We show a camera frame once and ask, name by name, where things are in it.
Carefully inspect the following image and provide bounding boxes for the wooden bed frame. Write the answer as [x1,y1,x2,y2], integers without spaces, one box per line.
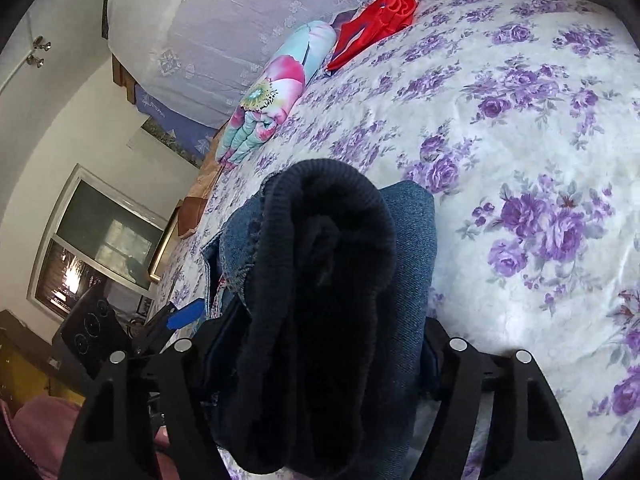
[146,160,222,286]

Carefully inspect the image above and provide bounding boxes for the white framed window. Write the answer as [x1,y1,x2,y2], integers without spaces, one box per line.
[27,162,174,322]

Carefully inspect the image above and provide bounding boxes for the brown wooden cabinet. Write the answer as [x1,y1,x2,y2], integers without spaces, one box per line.
[0,309,92,407]

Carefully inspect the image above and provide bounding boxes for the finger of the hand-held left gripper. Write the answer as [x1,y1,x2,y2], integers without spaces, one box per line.
[162,298,207,333]
[131,309,177,358]

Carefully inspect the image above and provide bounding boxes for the white lace cover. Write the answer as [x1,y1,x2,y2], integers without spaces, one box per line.
[107,0,401,131]

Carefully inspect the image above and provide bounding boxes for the purple floral bedsheet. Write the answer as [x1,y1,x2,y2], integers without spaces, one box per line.
[165,0,640,480]

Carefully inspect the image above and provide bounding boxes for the wooden headboard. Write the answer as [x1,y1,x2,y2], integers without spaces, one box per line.
[110,54,140,107]

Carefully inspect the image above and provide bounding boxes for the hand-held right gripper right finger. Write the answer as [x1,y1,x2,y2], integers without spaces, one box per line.
[420,317,583,480]

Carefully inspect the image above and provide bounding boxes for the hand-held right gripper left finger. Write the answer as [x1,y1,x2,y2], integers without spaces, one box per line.
[60,337,227,480]

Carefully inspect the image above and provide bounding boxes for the blue patterned cloth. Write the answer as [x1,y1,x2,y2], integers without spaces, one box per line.
[133,82,222,169]

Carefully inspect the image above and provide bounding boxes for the red cloth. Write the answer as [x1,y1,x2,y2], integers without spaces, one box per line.
[325,0,419,72]

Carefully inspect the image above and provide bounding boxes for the blue denim pants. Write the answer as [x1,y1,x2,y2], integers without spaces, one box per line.
[200,157,441,477]

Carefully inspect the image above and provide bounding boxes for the folded floral quilt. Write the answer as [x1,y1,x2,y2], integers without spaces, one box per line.
[215,20,339,171]

